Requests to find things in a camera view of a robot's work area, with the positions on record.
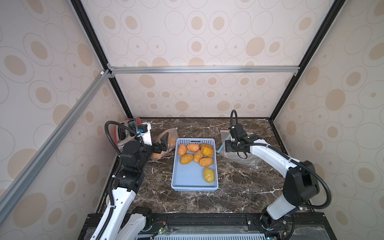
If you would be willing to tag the light blue plastic basket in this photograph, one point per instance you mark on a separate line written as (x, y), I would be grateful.
(190, 177)

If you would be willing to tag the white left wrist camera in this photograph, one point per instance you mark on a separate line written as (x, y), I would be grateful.
(144, 131)

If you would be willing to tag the silver aluminium rail back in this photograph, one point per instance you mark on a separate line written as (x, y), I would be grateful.
(204, 70)

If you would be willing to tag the clear zipper bag pink strip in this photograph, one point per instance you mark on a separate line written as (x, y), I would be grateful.
(167, 141)

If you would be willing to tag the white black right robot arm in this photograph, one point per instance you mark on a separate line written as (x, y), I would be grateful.
(303, 187)

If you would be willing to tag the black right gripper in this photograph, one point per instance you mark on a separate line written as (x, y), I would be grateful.
(231, 147)

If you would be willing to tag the silver aluminium rail left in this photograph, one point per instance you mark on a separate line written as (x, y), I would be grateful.
(26, 177)

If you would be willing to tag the silver aluminium rail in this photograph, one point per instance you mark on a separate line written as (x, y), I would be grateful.
(26, 177)
(204, 70)

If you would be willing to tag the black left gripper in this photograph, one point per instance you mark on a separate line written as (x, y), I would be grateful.
(159, 148)

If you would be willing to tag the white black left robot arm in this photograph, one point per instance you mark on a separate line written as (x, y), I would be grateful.
(126, 183)

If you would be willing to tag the red and chrome toaster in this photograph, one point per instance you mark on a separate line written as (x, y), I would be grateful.
(122, 136)

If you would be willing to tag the clear zipper bag blue strip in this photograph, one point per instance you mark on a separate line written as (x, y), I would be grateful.
(246, 159)

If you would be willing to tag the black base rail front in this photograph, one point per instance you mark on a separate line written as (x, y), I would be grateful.
(298, 226)

